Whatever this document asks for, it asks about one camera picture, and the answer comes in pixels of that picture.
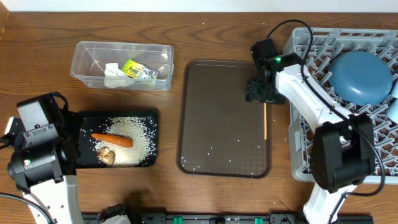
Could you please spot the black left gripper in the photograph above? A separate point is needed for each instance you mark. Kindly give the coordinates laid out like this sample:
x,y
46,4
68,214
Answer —
x,y
73,119

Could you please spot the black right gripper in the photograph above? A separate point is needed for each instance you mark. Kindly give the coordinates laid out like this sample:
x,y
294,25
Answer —
x,y
254,93

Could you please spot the wooden chopstick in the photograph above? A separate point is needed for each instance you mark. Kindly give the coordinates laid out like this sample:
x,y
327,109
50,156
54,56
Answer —
x,y
265,121

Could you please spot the brown food scrap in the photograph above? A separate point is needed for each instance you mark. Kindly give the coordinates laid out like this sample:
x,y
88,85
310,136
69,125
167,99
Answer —
x,y
106,156

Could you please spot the pile of white rice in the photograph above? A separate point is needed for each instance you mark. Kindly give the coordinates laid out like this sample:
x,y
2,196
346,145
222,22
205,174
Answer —
x,y
128,128

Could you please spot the orange carrot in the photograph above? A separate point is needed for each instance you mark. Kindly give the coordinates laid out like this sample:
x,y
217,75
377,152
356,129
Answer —
x,y
113,139

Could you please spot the white tissue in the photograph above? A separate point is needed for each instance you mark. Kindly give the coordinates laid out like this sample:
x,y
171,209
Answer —
x,y
114,77

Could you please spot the dark blue large bowl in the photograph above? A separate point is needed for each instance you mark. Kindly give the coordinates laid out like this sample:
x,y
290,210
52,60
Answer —
x,y
360,78

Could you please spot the green foil snack wrapper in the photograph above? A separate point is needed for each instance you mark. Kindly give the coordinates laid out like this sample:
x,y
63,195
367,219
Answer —
x,y
138,71

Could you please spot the light blue small bowl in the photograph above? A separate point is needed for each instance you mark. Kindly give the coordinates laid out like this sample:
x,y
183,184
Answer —
x,y
392,112

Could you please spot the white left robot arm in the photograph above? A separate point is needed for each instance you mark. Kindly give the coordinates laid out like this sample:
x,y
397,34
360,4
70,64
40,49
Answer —
x,y
52,202

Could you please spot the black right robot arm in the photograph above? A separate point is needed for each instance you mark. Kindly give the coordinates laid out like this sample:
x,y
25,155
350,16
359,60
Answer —
x,y
341,158

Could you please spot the grey dishwasher rack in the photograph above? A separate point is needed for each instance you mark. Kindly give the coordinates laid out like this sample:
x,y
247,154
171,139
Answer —
x,y
328,44

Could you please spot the black plastic tray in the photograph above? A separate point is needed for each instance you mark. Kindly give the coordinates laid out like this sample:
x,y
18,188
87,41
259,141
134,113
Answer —
x,y
100,122

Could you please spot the brown serving tray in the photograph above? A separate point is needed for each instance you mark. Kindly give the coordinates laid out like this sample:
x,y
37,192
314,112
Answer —
x,y
221,133

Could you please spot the clear plastic container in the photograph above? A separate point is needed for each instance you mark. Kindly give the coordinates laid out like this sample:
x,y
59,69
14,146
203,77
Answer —
x,y
90,58

